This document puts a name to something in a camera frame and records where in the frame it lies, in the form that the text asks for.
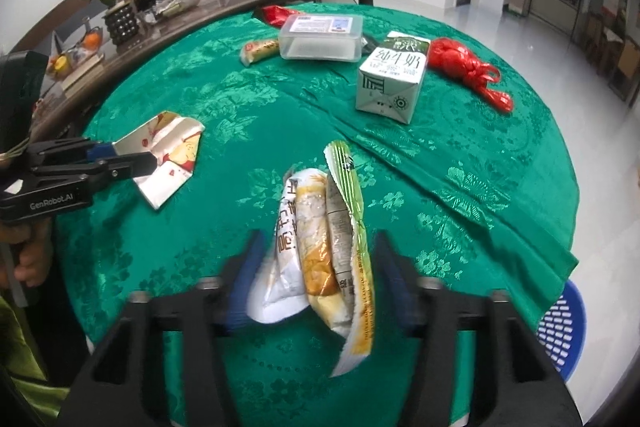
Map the glass bowl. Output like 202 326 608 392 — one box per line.
135 0 203 20

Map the clear plastic container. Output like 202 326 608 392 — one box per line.
277 13 364 61

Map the blue plastic basket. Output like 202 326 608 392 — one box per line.
537 279 587 383

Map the person's left hand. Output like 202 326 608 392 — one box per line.
0 217 56 293

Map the white red carton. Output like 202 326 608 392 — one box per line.
112 111 205 210

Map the plant in black studded pot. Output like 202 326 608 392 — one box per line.
80 0 141 46

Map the red plastic bag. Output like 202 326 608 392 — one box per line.
427 38 515 114

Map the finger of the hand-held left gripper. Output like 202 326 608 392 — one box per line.
27 137 118 168
30 150 160 198

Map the wooden dining chair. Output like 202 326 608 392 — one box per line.
612 42 640 100

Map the white book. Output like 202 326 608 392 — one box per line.
60 54 107 92

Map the green floral tablecloth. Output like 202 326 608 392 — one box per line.
55 2 581 427

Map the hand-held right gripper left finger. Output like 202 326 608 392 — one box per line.
65 229 268 427

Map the green white milk carton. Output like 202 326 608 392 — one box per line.
356 32 431 125

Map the green yellow snack wrapper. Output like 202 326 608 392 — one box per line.
322 140 377 379

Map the gold red snack packet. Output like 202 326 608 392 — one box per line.
240 38 280 66

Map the white kitchen counter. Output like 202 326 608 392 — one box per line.
530 0 576 32

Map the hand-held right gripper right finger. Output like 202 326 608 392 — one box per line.
372 229 586 427

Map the orange white snack packet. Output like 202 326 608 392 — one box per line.
248 168 353 339

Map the wire fruit basket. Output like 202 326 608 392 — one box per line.
45 27 106 80

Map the red foil snack wrapper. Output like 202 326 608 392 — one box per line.
252 5 301 26

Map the green garment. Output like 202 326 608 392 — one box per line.
0 292 71 427

